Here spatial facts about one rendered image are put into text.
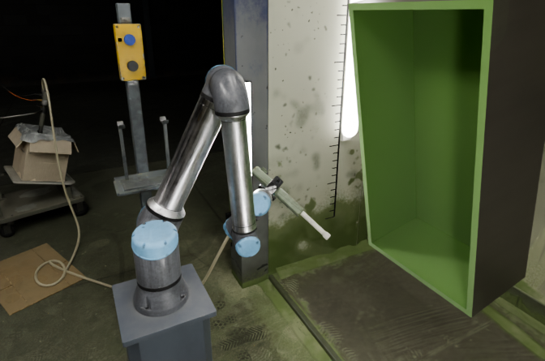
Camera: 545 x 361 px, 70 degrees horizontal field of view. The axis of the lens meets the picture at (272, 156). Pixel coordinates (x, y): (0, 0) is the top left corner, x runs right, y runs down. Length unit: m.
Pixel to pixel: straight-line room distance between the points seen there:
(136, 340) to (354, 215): 1.75
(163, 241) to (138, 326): 0.29
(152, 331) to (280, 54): 1.41
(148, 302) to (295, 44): 1.42
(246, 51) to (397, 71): 0.73
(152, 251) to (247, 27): 1.17
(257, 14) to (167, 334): 1.45
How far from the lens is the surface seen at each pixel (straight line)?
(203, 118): 1.37
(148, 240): 1.34
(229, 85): 1.24
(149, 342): 1.45
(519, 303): 2.68
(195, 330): 1.48
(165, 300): 1.43
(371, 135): 1.86
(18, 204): 3.72
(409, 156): 2.10
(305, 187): 2.39
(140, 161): 2.18
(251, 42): 2.02
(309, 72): 2.20
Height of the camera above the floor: 1.59
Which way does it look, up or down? 20 degrees down
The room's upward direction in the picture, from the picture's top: straight up
